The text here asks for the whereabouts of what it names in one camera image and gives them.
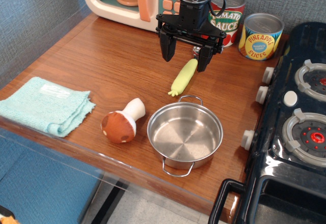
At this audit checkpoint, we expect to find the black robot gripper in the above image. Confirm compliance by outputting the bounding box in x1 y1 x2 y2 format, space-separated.
156 0 226 72

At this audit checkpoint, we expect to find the light blue cloth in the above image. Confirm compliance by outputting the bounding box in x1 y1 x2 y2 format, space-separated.
1 77 95 137

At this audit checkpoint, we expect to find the toy microwave teal and cream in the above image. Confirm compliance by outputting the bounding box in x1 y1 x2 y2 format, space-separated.
85 0 180 32

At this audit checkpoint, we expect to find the tomato sauce can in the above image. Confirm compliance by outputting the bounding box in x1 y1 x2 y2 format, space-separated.
208 0 246 47

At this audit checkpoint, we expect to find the pineapple slices can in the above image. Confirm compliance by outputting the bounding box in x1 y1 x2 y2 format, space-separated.
238 13 284 61

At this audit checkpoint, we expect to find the stainless steel pot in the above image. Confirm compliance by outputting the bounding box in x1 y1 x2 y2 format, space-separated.
147 95 224 177

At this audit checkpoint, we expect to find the plush brown mushroom toy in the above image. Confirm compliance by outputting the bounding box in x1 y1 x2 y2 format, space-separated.
101 98 146 144

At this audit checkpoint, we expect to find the black toy stove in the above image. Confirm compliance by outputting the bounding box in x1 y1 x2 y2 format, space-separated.
209 22 325 223

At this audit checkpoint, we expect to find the spoon with green handle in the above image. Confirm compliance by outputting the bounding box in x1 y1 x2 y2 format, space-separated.
168 46 201 97

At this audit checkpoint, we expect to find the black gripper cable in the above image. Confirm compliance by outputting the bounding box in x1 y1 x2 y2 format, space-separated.
209 0 227 18

